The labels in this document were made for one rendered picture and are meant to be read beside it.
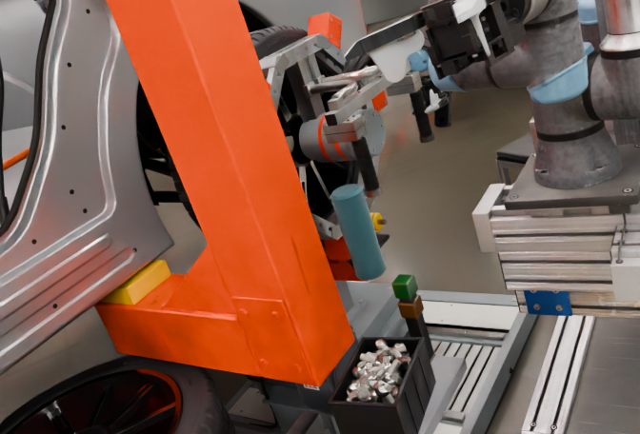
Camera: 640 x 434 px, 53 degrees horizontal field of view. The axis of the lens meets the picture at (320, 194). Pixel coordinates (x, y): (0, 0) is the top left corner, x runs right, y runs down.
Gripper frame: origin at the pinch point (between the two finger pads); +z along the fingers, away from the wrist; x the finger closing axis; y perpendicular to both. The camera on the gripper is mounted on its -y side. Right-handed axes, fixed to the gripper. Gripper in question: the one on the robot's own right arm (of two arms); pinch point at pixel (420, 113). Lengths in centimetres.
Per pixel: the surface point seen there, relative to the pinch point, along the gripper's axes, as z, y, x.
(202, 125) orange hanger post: 79, 28, -1
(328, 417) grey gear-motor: 59, -61, -19
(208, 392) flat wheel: 84, -33, -27
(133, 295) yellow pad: 76, -12, -49
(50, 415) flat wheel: 99, -34, -71
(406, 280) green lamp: 58, -17, 17
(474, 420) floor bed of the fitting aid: 38, -75, 12
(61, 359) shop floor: 37, -82, -191
